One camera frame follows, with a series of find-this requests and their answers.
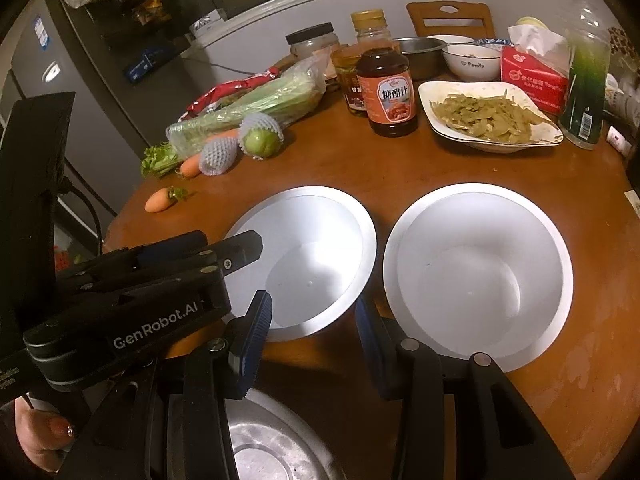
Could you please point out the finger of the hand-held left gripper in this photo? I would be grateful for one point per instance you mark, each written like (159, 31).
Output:
(165, 245)
(242, 250)

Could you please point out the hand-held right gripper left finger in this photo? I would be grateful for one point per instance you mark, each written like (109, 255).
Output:
(255, 340)

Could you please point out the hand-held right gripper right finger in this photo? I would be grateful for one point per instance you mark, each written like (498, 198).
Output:
(369, 342)

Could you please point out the person's left hand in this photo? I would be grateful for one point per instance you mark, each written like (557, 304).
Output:
(45, 435)

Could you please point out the small carrot with greens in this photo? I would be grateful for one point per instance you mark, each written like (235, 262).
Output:
(160, 201)

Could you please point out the green fruit in foam net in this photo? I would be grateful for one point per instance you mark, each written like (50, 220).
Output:
(260, 140)
(217, 156)

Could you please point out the large steel bowl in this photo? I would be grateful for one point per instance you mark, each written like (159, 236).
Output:
(285, 440)

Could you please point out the celery in plastic bag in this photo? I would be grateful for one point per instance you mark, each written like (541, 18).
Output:
(250, 105)

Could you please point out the grey refrigerator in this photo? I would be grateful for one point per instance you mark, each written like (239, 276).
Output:
(110, 85)

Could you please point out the red snack bag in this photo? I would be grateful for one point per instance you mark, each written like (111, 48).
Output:
(225, 92)

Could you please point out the blue box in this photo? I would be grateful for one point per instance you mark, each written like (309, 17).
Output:
(144, 66)

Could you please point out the chili sauce jar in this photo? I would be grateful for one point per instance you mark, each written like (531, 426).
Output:
(347, 80)

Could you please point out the dark sauce bottle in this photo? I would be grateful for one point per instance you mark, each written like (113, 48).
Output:
(392, 100)

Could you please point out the glass jar with black lid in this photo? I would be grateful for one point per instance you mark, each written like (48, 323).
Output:
(312, 42)

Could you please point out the rack with snack bags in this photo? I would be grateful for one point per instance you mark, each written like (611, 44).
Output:
(140, 10)

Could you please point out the white dish of vegetables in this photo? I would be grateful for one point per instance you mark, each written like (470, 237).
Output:
(490, 117)

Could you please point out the bottle with yellow cap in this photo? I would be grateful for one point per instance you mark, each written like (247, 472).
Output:
(371, 27)

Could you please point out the small steel bowl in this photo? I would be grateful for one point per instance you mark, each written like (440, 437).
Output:
(417, 57)

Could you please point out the white printed bowl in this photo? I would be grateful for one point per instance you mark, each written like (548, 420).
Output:
(470, 65)

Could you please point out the wooden chair back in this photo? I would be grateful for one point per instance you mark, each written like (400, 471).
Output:
(450, 17)

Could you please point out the red tissue pack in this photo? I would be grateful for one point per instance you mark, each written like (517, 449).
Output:
(535, 75)

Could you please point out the small white box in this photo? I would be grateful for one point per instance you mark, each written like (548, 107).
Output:
(620, 140)

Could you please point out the blue patterned bowl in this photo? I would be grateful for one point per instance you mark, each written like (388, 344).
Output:
(492, 44)

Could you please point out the green glass bottle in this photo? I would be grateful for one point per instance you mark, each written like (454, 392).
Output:
(585, 95)

